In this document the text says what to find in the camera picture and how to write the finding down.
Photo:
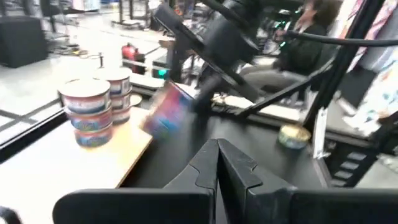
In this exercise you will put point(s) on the person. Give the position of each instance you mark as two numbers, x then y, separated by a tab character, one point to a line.
301	53

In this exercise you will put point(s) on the colourful printed banner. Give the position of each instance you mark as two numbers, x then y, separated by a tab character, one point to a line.
379	93

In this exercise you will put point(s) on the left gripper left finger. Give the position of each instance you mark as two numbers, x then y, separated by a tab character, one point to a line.
140	208

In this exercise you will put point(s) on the gold seafood can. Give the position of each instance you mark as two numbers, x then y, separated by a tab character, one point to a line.
293	138

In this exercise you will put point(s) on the black table mat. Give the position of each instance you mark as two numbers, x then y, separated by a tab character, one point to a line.
248	155

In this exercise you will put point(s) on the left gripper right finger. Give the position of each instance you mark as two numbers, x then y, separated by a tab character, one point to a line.
270	205

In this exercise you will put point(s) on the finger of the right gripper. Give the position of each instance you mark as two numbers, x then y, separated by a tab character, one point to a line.
205	96

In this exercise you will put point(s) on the red canister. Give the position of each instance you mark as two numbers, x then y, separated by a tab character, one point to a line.
130	53

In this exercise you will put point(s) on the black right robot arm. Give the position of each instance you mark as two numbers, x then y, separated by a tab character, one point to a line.
230	34

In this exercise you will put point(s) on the black crate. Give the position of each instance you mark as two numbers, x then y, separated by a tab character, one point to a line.
21	40

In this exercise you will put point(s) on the wooden shelf black brackets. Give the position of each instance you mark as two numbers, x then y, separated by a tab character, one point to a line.
46	174

